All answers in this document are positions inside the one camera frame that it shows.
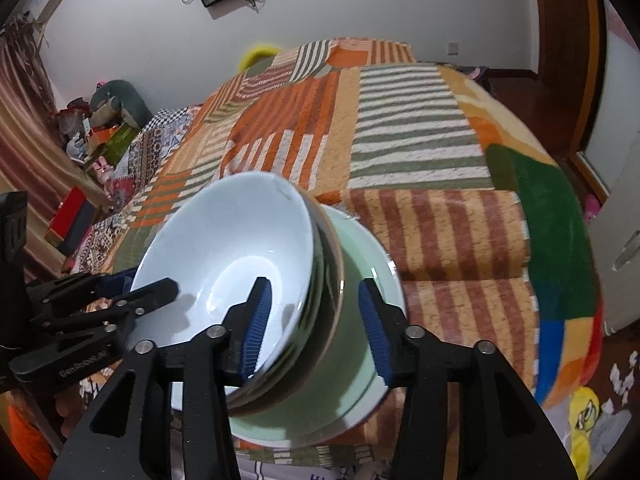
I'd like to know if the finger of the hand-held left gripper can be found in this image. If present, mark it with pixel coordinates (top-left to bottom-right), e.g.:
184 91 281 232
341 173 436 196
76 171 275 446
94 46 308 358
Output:
25 267 138 311
37 278 180 341

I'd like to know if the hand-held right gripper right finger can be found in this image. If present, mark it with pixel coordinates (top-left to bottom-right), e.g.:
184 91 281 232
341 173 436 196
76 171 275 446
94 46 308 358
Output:
357 277 581 480

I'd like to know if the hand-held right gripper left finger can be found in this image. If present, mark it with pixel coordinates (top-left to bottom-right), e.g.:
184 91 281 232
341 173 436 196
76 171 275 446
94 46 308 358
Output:
47 276 273 480

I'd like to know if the green plate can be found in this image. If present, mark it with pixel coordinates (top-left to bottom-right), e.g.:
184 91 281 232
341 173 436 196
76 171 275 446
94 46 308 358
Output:
227 205 396 448

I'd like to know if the white plate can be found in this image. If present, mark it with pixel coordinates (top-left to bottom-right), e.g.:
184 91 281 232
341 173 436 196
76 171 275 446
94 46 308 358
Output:
170 212 407 453

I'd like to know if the pink bowl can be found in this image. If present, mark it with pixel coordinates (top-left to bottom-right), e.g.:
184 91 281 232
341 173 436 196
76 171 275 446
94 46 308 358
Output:
227 195 347 417

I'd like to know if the green bowl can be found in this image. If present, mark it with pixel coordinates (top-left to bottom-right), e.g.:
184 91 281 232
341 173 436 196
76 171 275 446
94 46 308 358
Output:
235 195 333 406

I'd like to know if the white bowl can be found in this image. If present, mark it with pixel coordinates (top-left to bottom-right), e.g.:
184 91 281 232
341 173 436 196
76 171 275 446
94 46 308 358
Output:
129 171 321 391

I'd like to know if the person's left forearm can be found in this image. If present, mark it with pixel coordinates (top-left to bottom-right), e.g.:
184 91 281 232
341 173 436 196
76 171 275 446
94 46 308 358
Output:
7 395 56 478

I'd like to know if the dark blue box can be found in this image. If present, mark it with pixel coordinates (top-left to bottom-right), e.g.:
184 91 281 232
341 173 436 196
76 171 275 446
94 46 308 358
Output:
57 202 98 256

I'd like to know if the red box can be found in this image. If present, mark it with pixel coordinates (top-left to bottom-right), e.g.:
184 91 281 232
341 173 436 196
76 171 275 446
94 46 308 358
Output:
45 186 88 241

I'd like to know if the pink rabbit toy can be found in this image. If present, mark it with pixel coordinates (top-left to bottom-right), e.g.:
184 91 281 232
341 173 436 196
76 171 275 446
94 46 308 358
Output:
92 156 116 183

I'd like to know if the striped patchwork blanket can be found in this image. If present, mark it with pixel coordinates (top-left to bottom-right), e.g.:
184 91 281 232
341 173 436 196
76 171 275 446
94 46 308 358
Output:
100 37 531 466

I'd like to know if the checkered patterned quilt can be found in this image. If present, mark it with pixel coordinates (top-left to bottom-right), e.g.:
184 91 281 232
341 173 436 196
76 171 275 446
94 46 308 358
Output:
70 105 206 276

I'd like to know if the green cardboard box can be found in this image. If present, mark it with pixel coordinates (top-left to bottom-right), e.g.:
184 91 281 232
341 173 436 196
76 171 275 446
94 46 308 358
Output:
82 125 141 168

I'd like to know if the grey printed bed sheet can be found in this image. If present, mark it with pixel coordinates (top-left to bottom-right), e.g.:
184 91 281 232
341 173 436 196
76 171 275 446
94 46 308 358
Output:
235 450 396 480

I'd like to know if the pile of assorted toys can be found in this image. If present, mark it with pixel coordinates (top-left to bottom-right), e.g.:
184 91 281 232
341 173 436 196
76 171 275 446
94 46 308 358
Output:
52 97 101 161

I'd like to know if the striped brown curtain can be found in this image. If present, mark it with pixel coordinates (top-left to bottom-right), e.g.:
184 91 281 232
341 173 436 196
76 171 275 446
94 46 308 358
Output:
0 15 108 281

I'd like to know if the grey plush toy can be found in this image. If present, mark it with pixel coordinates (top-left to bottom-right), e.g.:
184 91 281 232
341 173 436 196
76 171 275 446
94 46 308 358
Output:
90 80 153 128

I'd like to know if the cartoon printed cloth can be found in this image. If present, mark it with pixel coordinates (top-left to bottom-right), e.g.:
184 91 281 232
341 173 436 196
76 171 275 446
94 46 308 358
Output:
545 350 636 478

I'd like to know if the dark patterned bag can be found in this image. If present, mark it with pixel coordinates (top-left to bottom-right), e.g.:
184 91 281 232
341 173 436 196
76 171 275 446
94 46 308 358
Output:
457 65 493 93

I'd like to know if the white sliding door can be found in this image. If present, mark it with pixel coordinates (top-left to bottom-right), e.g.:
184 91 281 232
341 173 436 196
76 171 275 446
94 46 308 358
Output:
585 0 640 201

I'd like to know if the wooden door frame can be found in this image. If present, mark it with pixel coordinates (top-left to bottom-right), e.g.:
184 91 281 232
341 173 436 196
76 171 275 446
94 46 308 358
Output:
530 0 608 201

